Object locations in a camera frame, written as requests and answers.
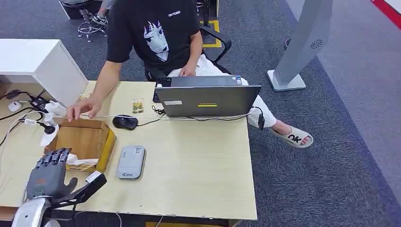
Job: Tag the bystander's shoe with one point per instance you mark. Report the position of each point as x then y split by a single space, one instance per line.
99 19

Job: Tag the black oval device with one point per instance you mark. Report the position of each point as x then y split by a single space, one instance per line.
13 94

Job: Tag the clear-wrapped card pack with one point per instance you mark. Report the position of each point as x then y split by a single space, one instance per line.
83 96

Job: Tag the yellow floor tape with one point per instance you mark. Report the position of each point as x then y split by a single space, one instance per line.
215 31

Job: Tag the printed yellow card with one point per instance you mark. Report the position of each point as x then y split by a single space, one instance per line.
138 106

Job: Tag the cardboard box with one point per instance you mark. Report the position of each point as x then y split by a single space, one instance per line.
81 141

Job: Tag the white round puck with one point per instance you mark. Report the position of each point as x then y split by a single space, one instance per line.
14 106

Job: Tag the small white plug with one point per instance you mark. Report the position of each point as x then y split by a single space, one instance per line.
49 119

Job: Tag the black office chair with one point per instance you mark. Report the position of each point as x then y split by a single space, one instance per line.
219 40

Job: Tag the black computer mouse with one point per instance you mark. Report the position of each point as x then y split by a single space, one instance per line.
125 122

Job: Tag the black round plug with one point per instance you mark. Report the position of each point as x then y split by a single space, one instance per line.
49 129

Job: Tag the grey laptop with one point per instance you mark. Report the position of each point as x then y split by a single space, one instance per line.
206 100

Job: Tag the white cabinet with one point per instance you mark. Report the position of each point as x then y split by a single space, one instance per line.
40 62

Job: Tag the person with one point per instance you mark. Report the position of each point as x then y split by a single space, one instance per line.
156 40

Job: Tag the person's right hand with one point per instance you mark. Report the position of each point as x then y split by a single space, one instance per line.
83 108

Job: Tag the person's white sandal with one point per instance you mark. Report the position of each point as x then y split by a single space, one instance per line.
296 137

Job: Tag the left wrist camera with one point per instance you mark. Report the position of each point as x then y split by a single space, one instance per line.
84 189

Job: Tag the grey floor stand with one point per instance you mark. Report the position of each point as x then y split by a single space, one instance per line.
297 47

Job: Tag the white paper wad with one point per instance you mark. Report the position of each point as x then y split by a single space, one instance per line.
78 160

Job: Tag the metal chair base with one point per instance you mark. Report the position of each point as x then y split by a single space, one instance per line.
89 29

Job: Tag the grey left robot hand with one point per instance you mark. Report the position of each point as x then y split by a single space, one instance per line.
47 181

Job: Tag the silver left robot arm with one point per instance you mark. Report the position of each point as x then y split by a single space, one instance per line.
31 214

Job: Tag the white power strip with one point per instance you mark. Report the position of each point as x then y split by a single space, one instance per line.
47 139

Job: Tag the grey card reader device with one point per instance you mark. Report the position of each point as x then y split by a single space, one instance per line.
131 163

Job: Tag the black power adapter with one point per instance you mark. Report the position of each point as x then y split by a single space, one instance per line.
39 102

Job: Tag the person's left hand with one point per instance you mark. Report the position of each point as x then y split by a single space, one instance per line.
188 71

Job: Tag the large white plug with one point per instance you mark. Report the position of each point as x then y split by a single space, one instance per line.
56 108

